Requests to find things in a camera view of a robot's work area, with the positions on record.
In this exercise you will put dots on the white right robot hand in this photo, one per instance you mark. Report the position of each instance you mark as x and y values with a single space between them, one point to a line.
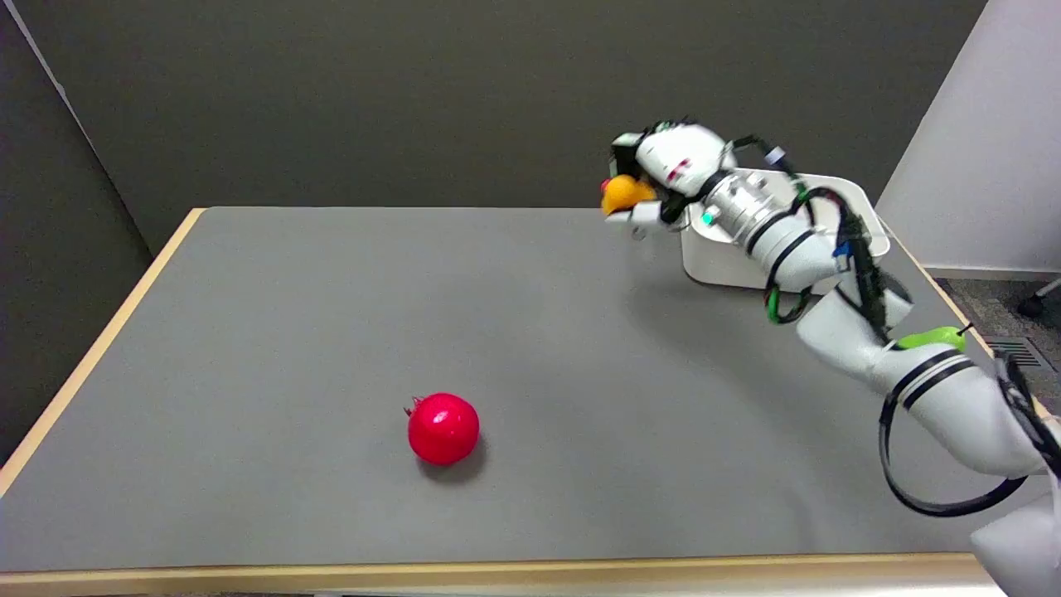
680 159

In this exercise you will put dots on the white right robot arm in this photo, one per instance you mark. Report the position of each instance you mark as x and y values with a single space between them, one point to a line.
837 282

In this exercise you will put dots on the white plastic box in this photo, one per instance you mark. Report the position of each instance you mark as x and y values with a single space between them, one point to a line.
721 257

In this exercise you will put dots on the green pepper toy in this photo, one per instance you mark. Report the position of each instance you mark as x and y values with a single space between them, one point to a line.
930 337

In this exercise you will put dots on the gray table mat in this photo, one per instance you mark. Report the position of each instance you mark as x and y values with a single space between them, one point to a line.
464 390

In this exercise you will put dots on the red pomegranate toy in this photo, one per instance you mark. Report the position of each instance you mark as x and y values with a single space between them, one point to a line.
443 428

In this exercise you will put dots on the black chair caster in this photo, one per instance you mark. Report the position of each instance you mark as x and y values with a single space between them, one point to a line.
1032 305

